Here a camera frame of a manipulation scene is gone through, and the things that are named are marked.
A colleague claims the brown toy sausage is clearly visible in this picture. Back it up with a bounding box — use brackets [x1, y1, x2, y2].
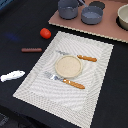
[21, 48, 42, 53]

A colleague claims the black round lid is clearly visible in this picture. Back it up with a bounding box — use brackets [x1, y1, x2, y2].
[89, 1, 105, 10]

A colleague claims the tall grey pot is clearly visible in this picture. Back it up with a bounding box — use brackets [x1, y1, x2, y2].
[58, 0, 78, 20]

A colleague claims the cream bowl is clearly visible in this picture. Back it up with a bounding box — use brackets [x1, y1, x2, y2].
[118, 4, 128, 30]

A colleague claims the red toy tomato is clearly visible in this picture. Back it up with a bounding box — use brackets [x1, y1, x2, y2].
[40, 28, 51, 39]

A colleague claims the grey frying pan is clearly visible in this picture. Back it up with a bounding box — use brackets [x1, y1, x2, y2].
[81, 6, 103, 25]

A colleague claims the beige round plate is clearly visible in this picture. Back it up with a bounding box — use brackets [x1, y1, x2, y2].
[55, 55, 83, 78]

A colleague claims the brown cork mat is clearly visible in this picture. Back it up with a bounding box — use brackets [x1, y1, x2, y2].
[49, 1, 128, 43]

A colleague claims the woven grey placemat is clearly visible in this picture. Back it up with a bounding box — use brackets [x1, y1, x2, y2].
[13, 31, 113, 128]

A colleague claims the knife with wooden handle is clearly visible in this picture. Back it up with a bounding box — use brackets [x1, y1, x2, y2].
[56, 50, 97, 62]

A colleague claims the fork with wooden handle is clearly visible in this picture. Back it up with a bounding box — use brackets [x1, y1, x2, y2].
[44, 72, 85, 89]

